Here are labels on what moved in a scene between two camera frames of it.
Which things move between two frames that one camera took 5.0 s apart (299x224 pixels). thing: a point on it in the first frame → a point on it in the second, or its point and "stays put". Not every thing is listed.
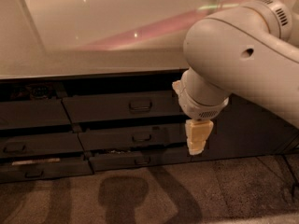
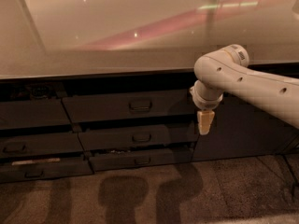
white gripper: x=196 y=108 → x=205 y=105
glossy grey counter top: x=72 y=30 stays put
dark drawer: x=33 y=113 stays put
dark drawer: x=40 y=144 stays put
